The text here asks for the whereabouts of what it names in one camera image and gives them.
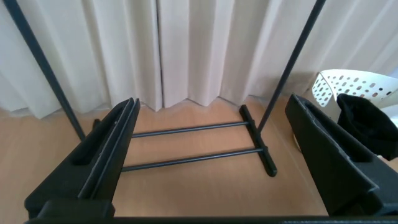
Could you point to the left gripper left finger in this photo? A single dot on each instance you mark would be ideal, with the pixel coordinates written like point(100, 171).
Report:
point(62, 186)

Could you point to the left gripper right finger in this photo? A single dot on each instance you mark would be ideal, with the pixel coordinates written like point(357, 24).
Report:
point(335, 174)

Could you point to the black shorts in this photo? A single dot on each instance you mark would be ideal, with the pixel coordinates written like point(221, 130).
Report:
point(367, 127)

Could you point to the white laundry basket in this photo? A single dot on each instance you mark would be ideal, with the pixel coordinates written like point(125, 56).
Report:
point(330, 112)

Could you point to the black clothes rack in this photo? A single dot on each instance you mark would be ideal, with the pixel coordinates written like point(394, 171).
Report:
point(258, 141)

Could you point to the white curtain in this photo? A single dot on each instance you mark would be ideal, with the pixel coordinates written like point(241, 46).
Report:
point(217, 46)

